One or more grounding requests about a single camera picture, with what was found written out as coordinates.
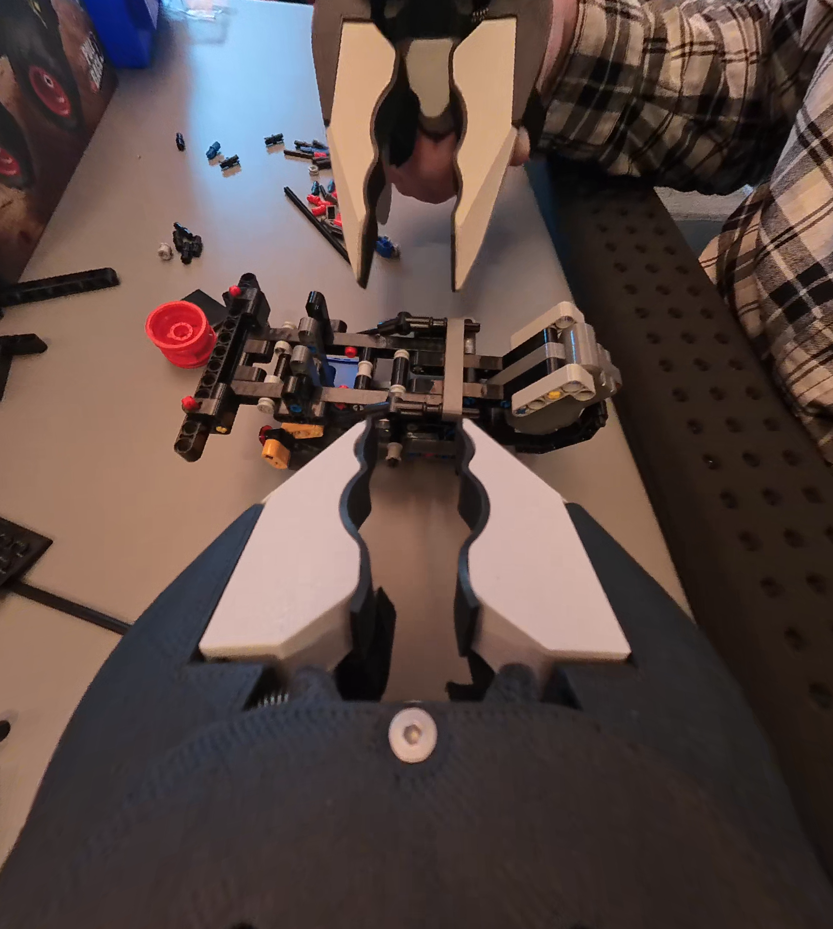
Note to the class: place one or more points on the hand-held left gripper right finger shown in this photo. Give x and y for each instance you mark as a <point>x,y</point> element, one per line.
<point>547,580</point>

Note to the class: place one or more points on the red wheel rim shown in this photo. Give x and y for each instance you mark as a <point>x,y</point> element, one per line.
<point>180,335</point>

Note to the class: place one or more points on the toy truck chassis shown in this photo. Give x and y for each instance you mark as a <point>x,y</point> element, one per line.
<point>416,363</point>

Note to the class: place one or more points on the person's plaid shirt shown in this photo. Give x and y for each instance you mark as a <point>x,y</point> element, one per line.
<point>808,254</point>

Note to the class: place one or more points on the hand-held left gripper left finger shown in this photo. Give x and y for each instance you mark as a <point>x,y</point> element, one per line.
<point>278,580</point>

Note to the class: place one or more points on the person's right forearm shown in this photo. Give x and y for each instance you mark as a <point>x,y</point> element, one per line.
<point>663,87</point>

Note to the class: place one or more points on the blue storage bin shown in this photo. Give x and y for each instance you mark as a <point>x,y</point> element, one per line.
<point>122,33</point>

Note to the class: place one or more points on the small black connector piece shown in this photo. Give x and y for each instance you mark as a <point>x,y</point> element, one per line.
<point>187,243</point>

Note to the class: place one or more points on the pile of small building pieces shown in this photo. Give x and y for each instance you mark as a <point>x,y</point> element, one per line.
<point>322,196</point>

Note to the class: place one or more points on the black flat square panel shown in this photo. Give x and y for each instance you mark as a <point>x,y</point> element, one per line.
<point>206,303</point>

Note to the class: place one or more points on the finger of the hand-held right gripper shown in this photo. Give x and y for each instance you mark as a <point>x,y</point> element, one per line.
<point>351,109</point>
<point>492,109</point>

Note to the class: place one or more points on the monster truck toy box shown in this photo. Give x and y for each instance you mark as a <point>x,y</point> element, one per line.
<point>17,130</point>

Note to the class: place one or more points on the grey desk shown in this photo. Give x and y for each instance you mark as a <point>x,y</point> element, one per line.
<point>97,472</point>

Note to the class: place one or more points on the long black axle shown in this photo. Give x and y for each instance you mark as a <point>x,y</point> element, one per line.
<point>314,221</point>

